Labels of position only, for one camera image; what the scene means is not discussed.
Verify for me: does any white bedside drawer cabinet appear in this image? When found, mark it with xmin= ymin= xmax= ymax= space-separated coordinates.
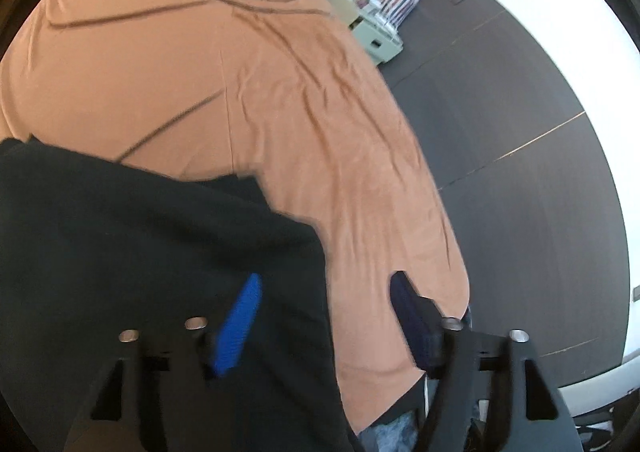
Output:
xmin=329 ymin=0 xmax=404 ymax=65

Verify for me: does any black long sleeve shirt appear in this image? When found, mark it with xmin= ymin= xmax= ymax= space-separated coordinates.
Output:
xmin=1 ymin=139 xmax=359 ymax=451

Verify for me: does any orange fleece blanket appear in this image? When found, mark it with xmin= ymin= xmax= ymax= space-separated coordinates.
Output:
xmin=1 ymin=0 xmax=470 ymax=432

